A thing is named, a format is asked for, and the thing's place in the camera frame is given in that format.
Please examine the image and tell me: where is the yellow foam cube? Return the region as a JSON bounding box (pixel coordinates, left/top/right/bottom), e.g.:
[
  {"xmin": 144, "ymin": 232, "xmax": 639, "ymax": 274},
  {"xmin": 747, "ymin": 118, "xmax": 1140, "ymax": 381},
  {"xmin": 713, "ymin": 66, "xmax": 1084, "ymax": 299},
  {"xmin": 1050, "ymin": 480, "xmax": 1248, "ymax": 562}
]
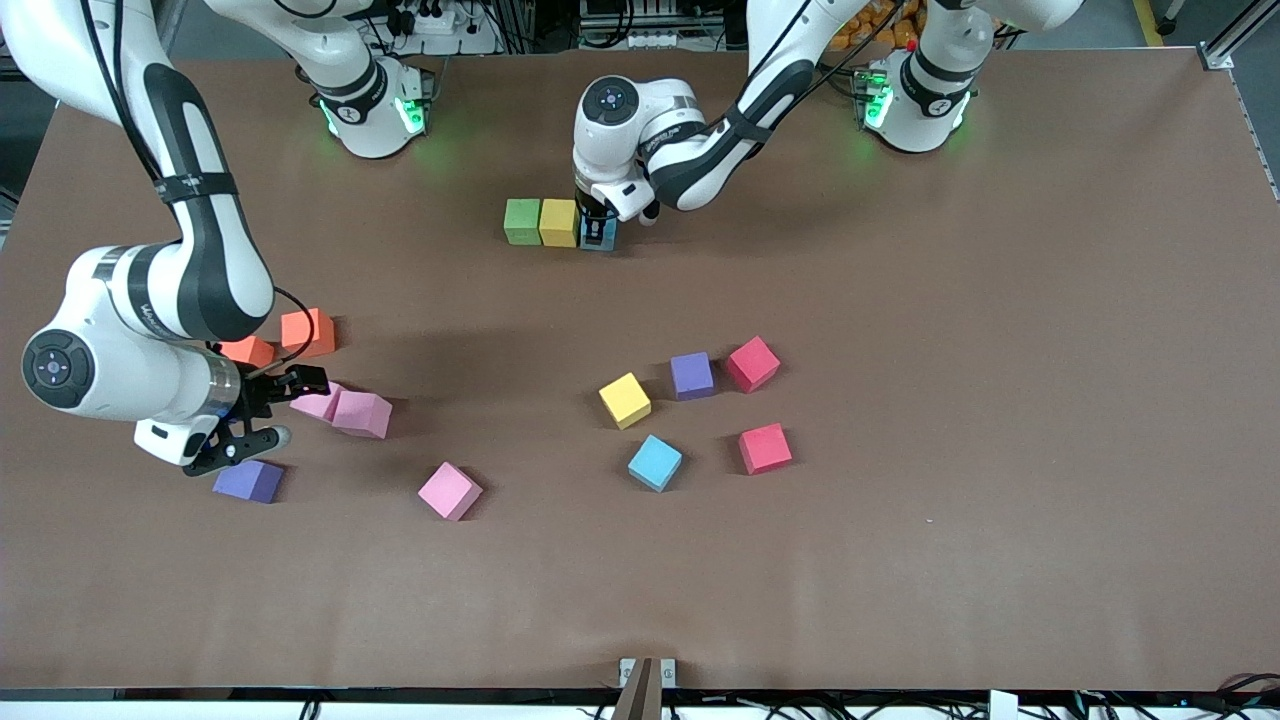
[
  {"xmin": 539, "ymin": 198, "xmax": 581, "ymax": 248},
  {"xmin": 598, "ymin": 372, "xmax": 653, "ymax": 431}
]

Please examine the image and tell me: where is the grey metal camera bracket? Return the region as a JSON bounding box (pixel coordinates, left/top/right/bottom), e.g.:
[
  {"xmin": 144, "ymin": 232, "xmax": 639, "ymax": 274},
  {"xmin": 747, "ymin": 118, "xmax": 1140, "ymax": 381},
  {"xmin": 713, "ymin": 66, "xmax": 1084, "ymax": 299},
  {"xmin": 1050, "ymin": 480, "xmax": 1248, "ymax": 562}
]
[{"xmin": 618, "ymin": 656, "xmax": 678, "ymax": 720}]

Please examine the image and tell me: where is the red foam cube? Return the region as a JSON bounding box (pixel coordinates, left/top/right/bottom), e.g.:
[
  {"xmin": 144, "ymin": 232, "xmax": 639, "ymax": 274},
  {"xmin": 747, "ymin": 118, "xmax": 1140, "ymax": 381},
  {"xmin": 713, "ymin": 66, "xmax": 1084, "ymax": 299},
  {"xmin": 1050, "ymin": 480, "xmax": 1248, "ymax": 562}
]
[
  {"xmin": 726, "ymin": 335, "xmax": 782, "ymax": 394},
  {"xmin": 738, "ymin": 423, "xmax": 794, "ymax": 476}
]

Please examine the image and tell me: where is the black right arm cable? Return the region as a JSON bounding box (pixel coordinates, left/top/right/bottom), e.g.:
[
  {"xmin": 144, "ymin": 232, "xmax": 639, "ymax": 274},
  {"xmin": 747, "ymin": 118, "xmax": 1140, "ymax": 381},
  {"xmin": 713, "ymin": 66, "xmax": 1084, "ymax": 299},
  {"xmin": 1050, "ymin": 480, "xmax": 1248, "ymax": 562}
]
[{"xmin": 255, "ymin": 288, "xmax": 317, "ymax": 377}]

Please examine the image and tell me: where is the white power strip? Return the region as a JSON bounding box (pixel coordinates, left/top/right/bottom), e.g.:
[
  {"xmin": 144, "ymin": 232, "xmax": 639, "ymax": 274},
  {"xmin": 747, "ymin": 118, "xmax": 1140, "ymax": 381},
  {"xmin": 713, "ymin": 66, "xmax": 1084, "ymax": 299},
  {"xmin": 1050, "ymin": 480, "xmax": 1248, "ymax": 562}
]
[{"xmin": 395, "ymin": 0, "xmax": 471, "ymax": 36}]

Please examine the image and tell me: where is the black cable loop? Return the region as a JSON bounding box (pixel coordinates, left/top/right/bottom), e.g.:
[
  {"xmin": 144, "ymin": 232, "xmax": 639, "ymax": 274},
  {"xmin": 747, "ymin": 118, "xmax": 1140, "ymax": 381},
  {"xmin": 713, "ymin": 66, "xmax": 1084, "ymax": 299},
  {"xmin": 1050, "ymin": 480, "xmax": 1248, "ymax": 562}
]
[{"xmin": 1215, "ymin": 672, "xmax": 1280, "ymax": 706}]

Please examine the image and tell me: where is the pink foam cube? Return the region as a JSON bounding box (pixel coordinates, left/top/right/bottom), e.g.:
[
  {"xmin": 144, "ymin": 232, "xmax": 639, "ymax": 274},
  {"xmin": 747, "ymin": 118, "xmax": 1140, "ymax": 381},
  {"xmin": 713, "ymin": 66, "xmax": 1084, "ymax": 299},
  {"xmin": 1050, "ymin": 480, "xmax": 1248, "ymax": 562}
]
[
  {"xmin": 331, "ymin": 389, "xmax": 393, "ymax": 440},
  {"xmin": 290, "ymin": 385, "xmax": 344, "ymax": 423},
  {"xmin": 417, "ymin": 461, "xmax": 484, "ymax": 522}
]

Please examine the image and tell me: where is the orange foam cube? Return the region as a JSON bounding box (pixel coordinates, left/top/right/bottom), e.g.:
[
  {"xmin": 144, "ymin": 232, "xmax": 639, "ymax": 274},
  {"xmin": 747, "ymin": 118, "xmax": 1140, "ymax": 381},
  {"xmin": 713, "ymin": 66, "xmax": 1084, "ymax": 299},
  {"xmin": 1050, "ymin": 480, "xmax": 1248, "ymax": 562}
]
[
  {"xmin": 280, "ymin": 307, "xmax": 337, "ymax": 359},
  {"xmin": 220, "ymin": 336, "xmax": 277, "ymax": 369}
]

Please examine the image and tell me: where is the bag of orange items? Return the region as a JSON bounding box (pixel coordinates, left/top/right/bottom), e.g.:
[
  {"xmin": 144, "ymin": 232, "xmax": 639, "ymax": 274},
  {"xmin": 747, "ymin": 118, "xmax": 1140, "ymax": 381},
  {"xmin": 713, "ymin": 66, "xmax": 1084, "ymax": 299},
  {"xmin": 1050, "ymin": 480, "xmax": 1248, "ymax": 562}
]
[{"xmin": 830, "ymin": 0, "xmax": 926, "ymax": 51}]

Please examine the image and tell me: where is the aluminium frame profile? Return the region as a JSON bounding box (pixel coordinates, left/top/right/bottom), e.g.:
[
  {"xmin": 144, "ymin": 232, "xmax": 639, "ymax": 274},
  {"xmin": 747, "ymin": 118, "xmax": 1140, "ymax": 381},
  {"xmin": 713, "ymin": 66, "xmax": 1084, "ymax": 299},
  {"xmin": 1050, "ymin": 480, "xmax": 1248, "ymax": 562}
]
[{"xmin": 1195, "ymin": 0, "xmax": 1280, "ymax": 201}]

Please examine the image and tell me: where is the green foam cube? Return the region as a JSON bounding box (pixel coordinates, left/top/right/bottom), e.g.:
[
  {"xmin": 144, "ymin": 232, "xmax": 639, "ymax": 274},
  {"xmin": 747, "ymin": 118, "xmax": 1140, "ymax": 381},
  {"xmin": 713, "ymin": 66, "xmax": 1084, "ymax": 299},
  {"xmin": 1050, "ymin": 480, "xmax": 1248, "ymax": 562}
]
[{"xmin": 503, "ymin": 198, "xmax": 543, "ymax": 247}]

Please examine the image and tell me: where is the grey control box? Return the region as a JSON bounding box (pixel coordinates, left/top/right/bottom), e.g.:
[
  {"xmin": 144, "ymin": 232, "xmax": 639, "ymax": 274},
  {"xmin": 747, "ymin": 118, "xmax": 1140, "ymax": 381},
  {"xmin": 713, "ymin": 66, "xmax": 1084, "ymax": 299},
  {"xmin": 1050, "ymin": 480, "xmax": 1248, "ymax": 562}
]
[{"xmin": 578, "ymin": 0, "xmax": 746, "ymax": 49}]

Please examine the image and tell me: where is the purple foam cube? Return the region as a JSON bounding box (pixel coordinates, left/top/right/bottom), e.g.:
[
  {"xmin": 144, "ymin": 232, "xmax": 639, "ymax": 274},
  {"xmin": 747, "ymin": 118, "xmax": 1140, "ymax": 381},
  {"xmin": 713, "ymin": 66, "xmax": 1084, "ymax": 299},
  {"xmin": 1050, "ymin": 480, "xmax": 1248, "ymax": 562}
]
[
  {"xmin": 211, "ymin": 460, "xmax": 285, "ymax": 505},
  {"xmin": 670, "ymin": 351, "xmax": 716, "ymax": 402}
]

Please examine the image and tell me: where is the brown paper table cover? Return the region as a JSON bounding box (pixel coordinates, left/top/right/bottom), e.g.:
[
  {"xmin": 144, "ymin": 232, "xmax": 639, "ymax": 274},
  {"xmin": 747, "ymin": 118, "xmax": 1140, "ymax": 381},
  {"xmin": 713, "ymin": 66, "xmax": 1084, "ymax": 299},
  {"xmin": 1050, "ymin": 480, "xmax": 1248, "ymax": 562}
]
[{"xmin": 0, "ymin": 45, "xmax": 1280, "ymax": 696}]

